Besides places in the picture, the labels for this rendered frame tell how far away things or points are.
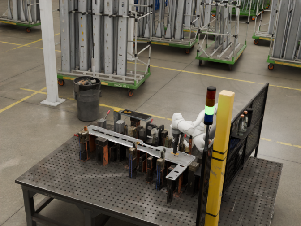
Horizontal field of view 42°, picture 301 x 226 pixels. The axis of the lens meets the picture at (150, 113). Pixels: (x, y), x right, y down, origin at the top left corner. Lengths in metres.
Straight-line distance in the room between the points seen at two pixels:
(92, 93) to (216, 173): 3.93
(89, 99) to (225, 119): 4.13
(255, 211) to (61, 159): 2.21
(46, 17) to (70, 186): 4.00
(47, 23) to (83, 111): 1.72
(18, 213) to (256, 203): 2.77
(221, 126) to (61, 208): 2.62
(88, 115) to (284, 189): 3.51
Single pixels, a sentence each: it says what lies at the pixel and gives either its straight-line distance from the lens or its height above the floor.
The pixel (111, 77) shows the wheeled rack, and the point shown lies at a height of 0.31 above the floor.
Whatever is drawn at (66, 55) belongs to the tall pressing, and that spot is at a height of 0.68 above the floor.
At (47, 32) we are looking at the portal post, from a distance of 7.48.
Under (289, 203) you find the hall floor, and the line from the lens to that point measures 5.44.
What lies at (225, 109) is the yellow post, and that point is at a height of 1.89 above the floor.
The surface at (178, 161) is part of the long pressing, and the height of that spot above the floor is 1.00.
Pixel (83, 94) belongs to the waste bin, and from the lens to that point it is 6.83.
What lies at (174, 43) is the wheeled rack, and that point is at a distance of 11.35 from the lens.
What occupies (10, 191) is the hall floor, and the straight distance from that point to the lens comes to 5.47.
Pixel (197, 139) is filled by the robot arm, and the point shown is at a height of 0.92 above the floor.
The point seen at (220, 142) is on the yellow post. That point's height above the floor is 1.59.
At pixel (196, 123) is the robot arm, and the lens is 3.86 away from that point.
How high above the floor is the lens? 3.08
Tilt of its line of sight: 25 degrees down
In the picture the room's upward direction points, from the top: 2 degrees clockwise
